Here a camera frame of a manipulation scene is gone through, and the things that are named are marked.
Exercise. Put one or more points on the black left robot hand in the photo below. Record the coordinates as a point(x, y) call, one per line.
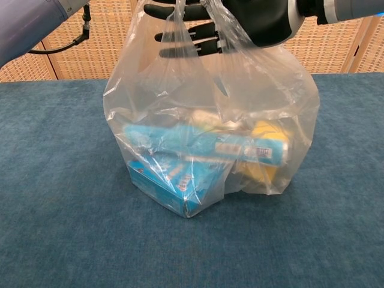
point(264, 21)

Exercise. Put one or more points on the clear plastic carrier bag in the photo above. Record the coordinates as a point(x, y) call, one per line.
point(195, 99)

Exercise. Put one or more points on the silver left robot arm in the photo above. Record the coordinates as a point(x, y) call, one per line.
point(27, 27)

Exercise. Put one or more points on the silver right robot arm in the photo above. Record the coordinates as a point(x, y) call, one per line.
point(345, 9)

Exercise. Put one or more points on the woven bamboo folding screen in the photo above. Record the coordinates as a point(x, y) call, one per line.
point(330, 48)

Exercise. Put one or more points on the yellow package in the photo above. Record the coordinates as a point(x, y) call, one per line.
point(264, 129)

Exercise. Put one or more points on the silver beige wrapped item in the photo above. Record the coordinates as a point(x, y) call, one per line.
point(204, 117)

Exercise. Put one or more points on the long blue toothpaste box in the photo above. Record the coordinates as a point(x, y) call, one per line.
point(180, 138)

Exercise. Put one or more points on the blue cardboard box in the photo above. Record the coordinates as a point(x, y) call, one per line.
point(153, 183)

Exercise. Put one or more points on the teal blue table cloth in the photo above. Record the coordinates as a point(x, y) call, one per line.
point(60, 180)

